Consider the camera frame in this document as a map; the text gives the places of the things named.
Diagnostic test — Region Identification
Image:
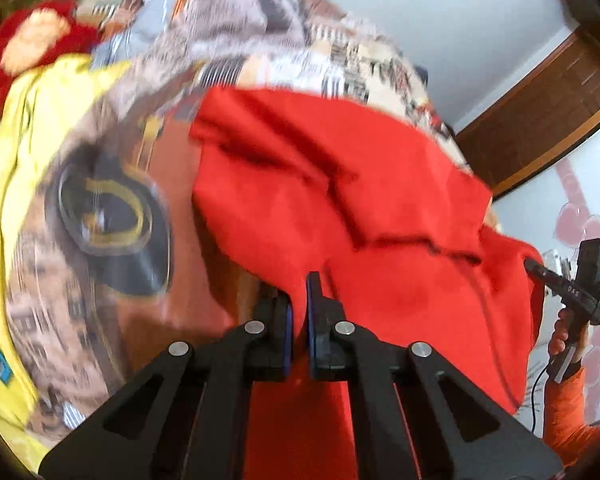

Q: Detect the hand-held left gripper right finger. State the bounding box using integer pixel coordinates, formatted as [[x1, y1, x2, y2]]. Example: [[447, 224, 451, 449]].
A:
[[306, 271, 563, 480]]

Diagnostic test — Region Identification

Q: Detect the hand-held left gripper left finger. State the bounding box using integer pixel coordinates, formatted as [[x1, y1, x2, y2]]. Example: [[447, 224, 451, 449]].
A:
[[39, 294, 295, 480]]

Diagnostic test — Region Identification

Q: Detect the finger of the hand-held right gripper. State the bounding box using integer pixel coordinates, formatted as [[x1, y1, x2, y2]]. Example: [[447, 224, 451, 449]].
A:
[[524, 258, 565, 292]]

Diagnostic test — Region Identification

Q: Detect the red zip jacket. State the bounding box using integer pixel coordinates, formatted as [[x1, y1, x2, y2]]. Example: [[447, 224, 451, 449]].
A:
[[189, 85, 546, 480]]

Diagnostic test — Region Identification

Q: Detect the person's right forearm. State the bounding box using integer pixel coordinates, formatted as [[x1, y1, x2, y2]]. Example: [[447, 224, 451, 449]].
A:
[[542, 364, 600, 467]]

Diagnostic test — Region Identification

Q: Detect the person's right hand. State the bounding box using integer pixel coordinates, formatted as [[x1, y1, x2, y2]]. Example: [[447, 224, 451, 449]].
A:
[[547, 307, 573, 361]]

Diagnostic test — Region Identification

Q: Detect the brown wooden door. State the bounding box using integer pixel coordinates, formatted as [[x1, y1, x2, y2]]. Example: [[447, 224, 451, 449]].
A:
[[452, 25, 600, 202]]

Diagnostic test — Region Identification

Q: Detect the printed bed blanket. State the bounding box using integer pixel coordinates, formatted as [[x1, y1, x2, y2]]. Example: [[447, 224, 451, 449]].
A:
[[0, 0, 503, 476]]

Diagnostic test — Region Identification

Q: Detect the red plush toy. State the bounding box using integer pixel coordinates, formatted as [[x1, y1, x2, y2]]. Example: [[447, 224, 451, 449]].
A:
[[0, 0, 103, 121]]

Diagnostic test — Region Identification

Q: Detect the pink heart wall sticker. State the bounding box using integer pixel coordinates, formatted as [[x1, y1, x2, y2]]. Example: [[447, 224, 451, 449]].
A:
[[552, 160, 600, 403]]

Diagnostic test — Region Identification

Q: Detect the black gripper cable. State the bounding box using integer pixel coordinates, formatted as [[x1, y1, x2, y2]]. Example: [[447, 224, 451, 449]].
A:
[[529, 360, 552, 435]]

